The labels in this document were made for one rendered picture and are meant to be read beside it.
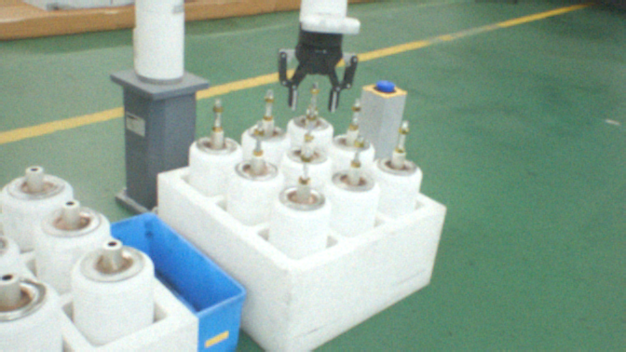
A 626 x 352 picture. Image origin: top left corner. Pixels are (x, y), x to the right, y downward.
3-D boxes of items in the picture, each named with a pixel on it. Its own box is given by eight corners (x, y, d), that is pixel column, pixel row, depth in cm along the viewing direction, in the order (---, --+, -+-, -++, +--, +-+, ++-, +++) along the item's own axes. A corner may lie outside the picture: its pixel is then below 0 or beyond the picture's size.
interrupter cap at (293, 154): (282, 162, 108) (282, 158, 108) (291, 146, 115) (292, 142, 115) (323, 169, 108) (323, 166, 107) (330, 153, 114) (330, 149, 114)
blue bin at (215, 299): (96, 284, 111) (93, 227, 106) (152, 264, 118) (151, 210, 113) (187, 383, 92) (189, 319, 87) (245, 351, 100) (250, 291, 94)
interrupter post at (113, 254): (99, 264, 75) (98, 242, 74) (117, 258, 77) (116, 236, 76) (108, 274, 74) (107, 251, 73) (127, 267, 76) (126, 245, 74)
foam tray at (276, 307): (156, 253, 121) (156, 173, 113) (301, 203, 147) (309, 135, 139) (282, 368, 97) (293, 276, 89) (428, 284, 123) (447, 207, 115)
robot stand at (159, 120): (114, 200, 138) (108, 73, 125) (167, 182, 149) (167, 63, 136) (154, 226, 130) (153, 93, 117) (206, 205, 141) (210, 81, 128)
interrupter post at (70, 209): (59, 223, 83) (57, 202, 81) (76, 218, 84) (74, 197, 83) (66, 231, 81) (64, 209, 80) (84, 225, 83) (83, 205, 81)
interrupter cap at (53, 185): (-2, 185, 90) (-2, 181, 90) (52, 173, 95) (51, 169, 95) (19, 207, 85) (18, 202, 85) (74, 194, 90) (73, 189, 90)
